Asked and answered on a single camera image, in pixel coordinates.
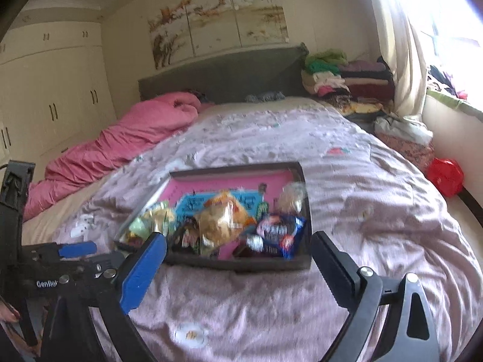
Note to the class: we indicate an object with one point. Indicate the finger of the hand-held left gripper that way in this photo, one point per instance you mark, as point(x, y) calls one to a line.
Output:
point(77, 249)
point(105, 263)

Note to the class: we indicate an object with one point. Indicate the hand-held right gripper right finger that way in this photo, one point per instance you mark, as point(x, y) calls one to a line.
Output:
point(334, 271)

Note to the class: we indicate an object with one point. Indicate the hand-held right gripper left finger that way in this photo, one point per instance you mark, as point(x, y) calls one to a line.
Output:
point(143, 271)

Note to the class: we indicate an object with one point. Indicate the green snack packet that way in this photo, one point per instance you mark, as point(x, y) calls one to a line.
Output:
point(149, 224)

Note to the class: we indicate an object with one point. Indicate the black snack packet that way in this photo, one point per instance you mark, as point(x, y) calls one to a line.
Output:
point(188, 239)

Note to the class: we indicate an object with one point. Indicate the dark blue cookie packet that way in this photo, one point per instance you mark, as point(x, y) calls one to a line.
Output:
point(279, 233)

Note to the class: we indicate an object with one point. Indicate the clear bag of puffed snacks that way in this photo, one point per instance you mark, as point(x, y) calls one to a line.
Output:
point(292, 196)

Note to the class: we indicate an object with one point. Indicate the orange yellow snack packet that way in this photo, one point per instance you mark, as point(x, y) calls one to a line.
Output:
point(219, 226)

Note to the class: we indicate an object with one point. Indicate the brown chocolate bar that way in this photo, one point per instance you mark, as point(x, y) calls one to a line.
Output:
point(247, 250)

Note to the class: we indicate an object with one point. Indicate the grey shallow cardboard box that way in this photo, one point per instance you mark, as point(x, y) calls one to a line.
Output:
point(241, 264)

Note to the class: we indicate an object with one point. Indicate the person's left hand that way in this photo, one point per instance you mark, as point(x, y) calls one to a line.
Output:
point(6, 313)

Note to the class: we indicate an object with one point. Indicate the pink book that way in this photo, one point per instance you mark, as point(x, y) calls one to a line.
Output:
point(211, 184)

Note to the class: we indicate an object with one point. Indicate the pink duvet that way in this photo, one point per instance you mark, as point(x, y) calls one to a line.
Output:
point(113, 143)

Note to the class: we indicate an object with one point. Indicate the pink floral bag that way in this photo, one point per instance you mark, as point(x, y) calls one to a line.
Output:
point(411, 149)

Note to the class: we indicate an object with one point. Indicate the cream built-in wardrobe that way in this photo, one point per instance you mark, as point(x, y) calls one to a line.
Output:
point(45, 90)

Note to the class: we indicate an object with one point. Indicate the red plastic bag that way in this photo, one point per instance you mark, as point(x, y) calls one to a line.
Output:
point(445, 175)

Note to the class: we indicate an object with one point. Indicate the white cloth bag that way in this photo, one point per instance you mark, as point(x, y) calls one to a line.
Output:
point(400, 126)

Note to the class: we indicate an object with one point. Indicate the dark patterned cloth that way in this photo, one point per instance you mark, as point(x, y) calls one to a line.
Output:
point(194, 94)
point(264, 96)

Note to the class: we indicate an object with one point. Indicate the pile of folded clothes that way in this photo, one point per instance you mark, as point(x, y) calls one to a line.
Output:
point(351, 83)

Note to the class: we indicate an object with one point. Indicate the green windowsill cover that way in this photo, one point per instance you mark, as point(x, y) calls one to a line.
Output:
point(460, 101)

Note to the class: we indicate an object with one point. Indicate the grey bed headboard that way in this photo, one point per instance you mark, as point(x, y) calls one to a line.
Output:
point(226, 75)

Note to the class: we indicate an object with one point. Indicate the clothes on windowsill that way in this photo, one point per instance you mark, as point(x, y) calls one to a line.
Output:
point(447, 83)

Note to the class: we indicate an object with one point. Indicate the cream curtain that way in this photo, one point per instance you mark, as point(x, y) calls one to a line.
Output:
point(400, 52)

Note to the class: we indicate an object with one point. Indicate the window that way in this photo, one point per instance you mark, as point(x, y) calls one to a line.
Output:
point(452, 15)

